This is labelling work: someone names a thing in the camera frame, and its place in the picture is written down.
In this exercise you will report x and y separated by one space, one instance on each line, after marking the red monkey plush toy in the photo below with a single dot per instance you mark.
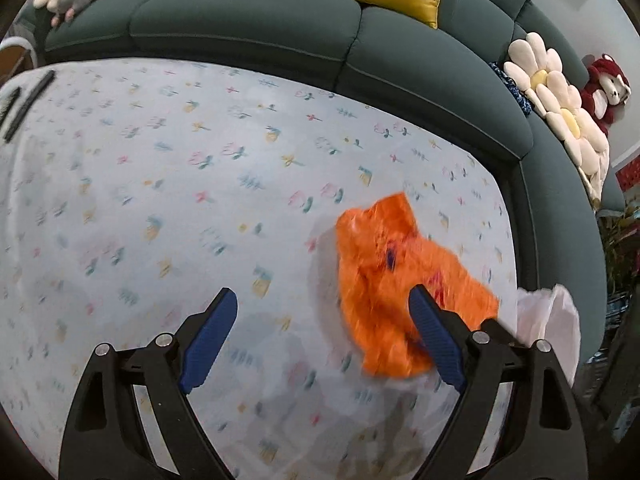
605 90

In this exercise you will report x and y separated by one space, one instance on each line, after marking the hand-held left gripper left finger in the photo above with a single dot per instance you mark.
207 342

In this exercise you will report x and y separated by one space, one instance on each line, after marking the black remote control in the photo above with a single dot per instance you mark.
10 105
30 105

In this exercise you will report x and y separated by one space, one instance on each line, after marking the green potted plant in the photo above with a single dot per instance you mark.
622 245

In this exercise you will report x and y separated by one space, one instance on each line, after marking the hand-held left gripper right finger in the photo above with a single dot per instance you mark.
440 342

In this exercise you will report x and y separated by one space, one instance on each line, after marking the dark green sofa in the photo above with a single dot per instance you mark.
240 20

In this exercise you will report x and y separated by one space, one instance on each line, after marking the floral tablecloth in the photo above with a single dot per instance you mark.
150 240

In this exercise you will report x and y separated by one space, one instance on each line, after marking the white plastic bag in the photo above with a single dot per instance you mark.
547 320

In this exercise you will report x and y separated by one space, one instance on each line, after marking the blue patterned cloth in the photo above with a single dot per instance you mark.
512 90

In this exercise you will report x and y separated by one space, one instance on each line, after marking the orange cloth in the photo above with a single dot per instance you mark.
390 285

